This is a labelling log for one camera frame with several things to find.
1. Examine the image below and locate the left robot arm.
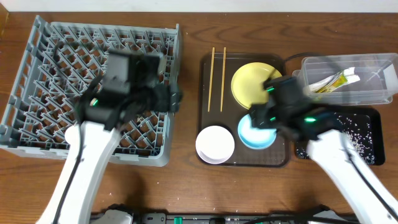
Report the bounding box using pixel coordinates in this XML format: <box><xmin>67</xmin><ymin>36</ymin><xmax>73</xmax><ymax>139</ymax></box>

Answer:
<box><xmin>38</xmin><ymin>50</ymin><xmax>182</xmax><ymax>223</ymax></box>

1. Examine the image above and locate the grey plastic dishwasher rack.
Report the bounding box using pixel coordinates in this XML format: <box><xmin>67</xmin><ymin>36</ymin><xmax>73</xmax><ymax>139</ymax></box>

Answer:
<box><xmin>1</xmin><ymin>17</ymin><xmax>182</xmax><ymax>159</ymax></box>

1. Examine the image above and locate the light blue bowl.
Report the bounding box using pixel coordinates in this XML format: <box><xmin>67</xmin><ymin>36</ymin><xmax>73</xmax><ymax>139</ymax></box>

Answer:
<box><xmin>238</xmin><ymin>114</ymin><xmax>277</xmax><ymax>150</ymax></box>

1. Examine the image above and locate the yellow plate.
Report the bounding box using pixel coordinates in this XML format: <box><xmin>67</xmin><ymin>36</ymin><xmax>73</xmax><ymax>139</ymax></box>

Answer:
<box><xmin>231</xmin><ymin>62</ymin><xmax>282</xmax><ymax>109</ymax></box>

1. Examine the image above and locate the white cup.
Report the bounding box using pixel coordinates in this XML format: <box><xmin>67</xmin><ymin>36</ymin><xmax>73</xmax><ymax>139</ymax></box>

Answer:
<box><xmin>65</xmin><ymin>124</ymin><xmax>80</xmax><ymax>149</ymax></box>

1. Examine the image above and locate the dark brown serving tray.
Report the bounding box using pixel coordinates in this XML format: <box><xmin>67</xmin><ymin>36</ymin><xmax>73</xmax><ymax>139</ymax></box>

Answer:
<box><xmin>198</xmin><ymin>52</ymin><xmax>290</xmax><ymax>167</ymax></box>

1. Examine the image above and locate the wooden chopstick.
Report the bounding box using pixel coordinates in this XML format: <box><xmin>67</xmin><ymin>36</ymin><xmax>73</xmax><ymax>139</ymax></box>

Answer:
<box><xmin>220</xmin><ymin>47</ymin><xmax>227</xmax><ymax>112</ymax></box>
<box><xmin>207</xmin><ymin>47</ymin><xmax>215</xmax><ymax>112</ymax></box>

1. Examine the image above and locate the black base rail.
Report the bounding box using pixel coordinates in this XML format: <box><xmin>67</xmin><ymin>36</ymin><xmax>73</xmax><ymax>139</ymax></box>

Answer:
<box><xmin>89</xmin><ymin>204</ymin><xmax>359</xmax><ymax>224</ymax></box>

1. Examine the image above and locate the black waste tray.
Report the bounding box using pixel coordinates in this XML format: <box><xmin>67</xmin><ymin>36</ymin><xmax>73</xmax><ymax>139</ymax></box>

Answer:
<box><xmin>293</xmin><ymin>104</ymin><xmax>386</xmax><ymax>166</ymax></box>

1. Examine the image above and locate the white bowl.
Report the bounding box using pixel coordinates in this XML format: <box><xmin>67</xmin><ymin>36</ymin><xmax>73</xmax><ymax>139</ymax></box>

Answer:
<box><xmin>195</xmin><ymin>126</ymin><xmax>235</xmax><ymax>164</ymax></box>

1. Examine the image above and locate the green snack wrapper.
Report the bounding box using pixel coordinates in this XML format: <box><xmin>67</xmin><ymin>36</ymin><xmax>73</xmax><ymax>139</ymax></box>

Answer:
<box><xmin>315</xmin><ymin>72</ymin><xmax>348</xmax><ymax>93</ymax></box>

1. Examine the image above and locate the food scraps rice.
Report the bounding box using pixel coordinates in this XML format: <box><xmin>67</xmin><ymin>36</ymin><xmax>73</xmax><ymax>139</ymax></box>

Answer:
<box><xmin>295</xmin><ymin>113</ymin><xmax>376</xmax><ymax>165</ymax></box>

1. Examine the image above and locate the clear plastic bin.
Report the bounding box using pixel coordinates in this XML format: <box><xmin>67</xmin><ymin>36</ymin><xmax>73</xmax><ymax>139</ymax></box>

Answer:
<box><xmin>293</xmin><ymin>53</ymin><xmax>397</xmax><ymax>105</ymax></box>

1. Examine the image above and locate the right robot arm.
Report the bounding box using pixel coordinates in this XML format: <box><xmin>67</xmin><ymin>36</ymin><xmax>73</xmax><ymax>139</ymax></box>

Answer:
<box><xmin>249</xmin><ymin>77</ymin><xmax>397</xmax><ymax>223</ymax></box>

